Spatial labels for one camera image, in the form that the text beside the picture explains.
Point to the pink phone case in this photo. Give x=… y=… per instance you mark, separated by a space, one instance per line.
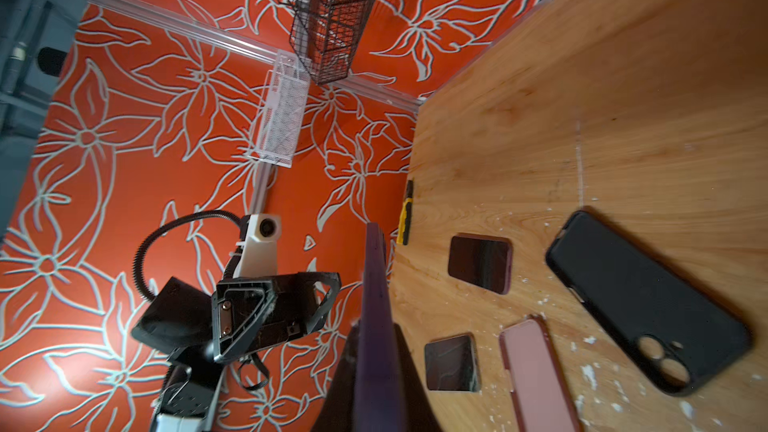
x=539 y=393

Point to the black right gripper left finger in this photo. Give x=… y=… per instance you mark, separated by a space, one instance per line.
x=338 y=412

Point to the red-edged black phone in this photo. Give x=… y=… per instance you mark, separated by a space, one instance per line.
x=481 y=260

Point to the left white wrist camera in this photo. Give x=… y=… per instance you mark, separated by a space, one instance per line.
x=256 y=250

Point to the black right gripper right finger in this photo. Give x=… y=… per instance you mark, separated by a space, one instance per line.
x=419 y=414

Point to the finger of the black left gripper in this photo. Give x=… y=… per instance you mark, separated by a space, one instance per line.
x=303 y=303
x=242 y=311

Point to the black phone case with holes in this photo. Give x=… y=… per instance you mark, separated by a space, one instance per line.
x=679 y=337

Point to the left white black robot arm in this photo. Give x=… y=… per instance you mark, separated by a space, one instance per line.
x=190 y=392

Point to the yellow black pliers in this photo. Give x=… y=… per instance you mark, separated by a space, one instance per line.
x=405 y=215

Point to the clear plastic bin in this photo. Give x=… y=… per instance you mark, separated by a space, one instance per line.
x=274 y=134

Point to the purple black phone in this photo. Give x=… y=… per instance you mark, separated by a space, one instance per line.
x=379 y=400

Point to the black phone near left base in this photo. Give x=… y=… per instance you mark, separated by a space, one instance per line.
x=451 y=364

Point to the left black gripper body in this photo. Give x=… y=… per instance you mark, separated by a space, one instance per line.
x=178 y=324

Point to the black wire basket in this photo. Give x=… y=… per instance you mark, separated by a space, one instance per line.
x=325 y=35

